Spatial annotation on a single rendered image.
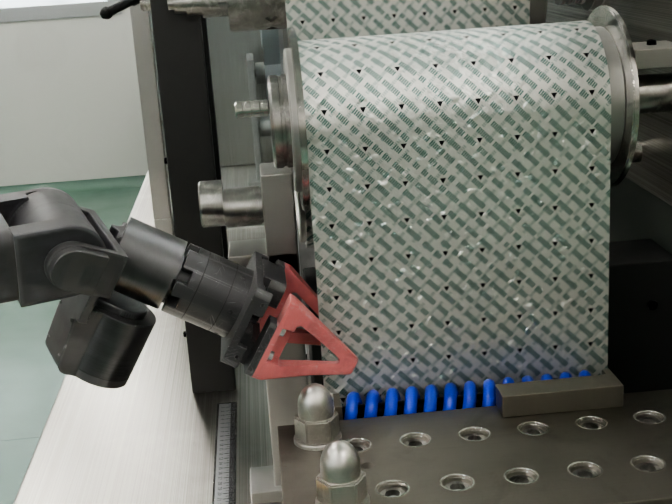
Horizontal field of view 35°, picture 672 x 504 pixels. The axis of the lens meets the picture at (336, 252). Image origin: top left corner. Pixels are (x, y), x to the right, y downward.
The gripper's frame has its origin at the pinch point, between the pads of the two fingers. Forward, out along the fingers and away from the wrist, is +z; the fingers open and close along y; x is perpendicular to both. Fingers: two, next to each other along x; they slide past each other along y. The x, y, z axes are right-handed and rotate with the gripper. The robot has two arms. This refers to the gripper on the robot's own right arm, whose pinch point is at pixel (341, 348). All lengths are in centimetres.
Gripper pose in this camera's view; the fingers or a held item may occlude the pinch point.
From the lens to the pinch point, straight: 85.3
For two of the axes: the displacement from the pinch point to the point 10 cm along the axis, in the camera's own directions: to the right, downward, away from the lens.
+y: 0.9, 2.9, -9.5
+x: 4.4, -8.7, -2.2
